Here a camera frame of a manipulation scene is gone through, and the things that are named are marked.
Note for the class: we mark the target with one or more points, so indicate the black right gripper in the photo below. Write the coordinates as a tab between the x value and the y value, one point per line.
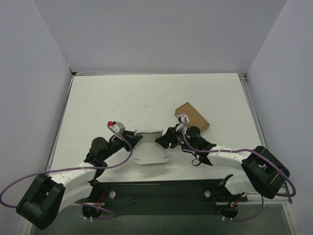
171	137

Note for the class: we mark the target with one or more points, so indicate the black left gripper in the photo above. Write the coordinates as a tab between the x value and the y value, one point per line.
126	140

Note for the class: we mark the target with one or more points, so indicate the white paper box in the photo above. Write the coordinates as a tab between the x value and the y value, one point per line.
147	151

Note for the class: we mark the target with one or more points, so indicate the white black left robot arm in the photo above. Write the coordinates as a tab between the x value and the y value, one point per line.
49	194

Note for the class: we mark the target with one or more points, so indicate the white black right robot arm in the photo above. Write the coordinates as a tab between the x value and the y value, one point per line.
264	173

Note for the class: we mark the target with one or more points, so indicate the brown folded cardboard box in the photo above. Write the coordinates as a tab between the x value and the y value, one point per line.
194	117

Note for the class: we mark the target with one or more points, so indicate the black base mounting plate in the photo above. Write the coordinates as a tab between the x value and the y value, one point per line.
184	197

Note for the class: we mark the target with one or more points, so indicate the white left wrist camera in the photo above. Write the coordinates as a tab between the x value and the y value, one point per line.
116	127

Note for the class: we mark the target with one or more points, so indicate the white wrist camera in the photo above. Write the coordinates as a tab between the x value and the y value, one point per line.
116	127
183	118

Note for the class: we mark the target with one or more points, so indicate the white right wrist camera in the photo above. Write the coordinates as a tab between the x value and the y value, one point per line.
183	118

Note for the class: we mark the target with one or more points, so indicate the aluminium table frame rail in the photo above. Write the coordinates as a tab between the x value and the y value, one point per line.
242	77

